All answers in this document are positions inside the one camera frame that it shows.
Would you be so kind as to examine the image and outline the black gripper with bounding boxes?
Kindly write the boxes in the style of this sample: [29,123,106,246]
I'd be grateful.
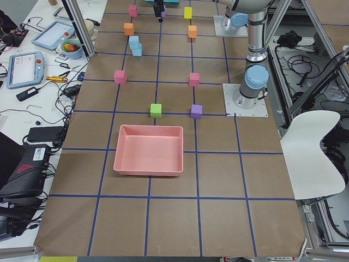
[153,0,164,22]

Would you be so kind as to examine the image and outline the light blue block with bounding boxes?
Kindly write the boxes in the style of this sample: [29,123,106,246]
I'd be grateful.
[131,44,142,57]
[129,35,140,50]

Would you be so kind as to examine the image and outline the cyan tray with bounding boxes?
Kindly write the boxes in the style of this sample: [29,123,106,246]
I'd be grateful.
[145,0,180,3]

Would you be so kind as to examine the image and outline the right far pink block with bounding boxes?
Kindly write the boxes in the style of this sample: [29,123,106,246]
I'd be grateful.
[128,5,138,17]

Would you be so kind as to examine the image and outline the pink block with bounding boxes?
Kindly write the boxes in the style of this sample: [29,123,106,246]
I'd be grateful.
[113,70,127,84]
[128,5,138,17]
[188,73,200,87]

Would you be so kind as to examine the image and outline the yellow block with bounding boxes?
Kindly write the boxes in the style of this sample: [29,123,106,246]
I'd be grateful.
[184,7,192,19]

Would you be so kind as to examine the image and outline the far orange block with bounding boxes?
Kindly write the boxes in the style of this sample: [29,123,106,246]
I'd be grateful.
[123,23,135,36]

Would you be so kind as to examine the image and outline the orange block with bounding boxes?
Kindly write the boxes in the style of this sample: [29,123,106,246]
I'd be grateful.
[188,25,197,39]
[123,23,135,36]

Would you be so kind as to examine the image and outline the near orange block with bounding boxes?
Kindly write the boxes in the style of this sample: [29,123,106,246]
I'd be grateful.
[188,25,197,39]

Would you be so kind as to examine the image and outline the beige bowl with lemon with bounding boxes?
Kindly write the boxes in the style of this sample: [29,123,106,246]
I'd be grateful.
[84,19,98,40]

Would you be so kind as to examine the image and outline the left far pink block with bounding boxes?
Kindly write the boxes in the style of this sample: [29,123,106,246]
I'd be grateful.
[113,70,127,84]

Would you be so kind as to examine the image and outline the left near pink block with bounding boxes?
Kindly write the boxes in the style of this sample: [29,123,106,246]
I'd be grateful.
[188,73,200,87]

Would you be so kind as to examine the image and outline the blue bowl with fruit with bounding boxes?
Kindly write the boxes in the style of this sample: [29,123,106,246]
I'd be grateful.
[61,39,83,59]

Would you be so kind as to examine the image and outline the green block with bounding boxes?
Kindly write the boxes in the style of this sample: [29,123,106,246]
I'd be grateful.
[149,103,162,118]

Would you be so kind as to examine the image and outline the left purple block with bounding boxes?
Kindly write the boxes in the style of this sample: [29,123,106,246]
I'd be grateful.
[190,104,203,119]

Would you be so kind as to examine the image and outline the scissors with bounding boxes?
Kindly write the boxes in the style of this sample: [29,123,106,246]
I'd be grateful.
[59,65,80,78]

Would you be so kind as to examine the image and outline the far teach pendant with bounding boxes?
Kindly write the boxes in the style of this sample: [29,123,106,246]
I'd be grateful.
[31,21,75,50]

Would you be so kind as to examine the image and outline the teach pendant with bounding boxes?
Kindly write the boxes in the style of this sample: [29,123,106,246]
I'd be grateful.
[7,51,44,90]
[31,21,75,50]

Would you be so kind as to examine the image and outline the brass cylinder tool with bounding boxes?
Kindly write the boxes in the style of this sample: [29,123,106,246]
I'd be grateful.
[46,76,68,83]

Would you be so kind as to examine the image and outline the pink tray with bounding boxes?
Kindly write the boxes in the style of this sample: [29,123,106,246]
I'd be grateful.
[113,124,184,177]

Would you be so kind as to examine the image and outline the near teach pendant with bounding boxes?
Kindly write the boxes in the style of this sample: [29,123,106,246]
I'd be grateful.
[7,51,44,90]

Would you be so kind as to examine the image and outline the black power adapter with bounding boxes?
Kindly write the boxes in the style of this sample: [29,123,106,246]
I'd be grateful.
[16,87,39,102]

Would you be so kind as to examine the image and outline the black red computer case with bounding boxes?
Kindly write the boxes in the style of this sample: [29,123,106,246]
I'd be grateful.
[1,144,51,200]

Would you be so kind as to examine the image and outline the white chair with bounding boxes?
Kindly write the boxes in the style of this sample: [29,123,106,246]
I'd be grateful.
[280,110,345,200]

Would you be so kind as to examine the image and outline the aluminium frame post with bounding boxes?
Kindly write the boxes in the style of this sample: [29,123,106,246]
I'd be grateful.
[62,0,95,58]

